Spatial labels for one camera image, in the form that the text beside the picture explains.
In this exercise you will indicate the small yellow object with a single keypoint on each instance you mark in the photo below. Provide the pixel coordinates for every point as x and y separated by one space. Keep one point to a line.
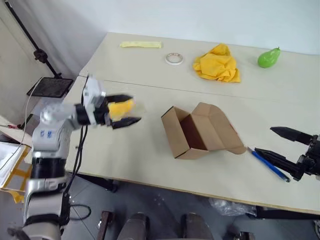
122 108

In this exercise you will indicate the green pear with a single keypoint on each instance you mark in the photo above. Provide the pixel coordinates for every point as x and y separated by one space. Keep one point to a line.
267 58

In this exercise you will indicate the black tripod stand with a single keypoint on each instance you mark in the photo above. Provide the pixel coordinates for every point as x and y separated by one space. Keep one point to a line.
40 53

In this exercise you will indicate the blue pen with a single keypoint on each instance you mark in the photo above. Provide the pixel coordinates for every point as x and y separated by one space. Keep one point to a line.
270 165

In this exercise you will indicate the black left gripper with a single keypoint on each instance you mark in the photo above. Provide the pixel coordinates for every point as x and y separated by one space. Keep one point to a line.
102 115

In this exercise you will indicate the clear plastic bag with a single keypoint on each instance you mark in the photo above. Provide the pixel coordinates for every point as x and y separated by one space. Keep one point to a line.
232 207

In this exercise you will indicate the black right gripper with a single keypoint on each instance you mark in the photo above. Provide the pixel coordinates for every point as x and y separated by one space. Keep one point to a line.
313 157

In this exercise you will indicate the white tape roll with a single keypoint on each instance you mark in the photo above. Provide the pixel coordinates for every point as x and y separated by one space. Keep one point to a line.
175 64

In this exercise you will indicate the yellow crumpled cloth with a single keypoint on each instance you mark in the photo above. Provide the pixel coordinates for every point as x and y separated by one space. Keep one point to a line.
217 65

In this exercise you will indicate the pale yellow flat strip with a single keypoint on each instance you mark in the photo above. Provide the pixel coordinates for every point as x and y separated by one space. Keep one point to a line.
140 44

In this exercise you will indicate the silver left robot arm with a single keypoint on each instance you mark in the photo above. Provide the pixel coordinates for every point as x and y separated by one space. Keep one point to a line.
50 135

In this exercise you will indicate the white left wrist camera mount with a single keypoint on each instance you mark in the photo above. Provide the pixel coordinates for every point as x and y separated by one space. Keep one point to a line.
93 90

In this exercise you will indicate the brown cardboard box red sticker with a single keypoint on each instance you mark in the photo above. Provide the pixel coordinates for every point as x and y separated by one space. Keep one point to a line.
217 130

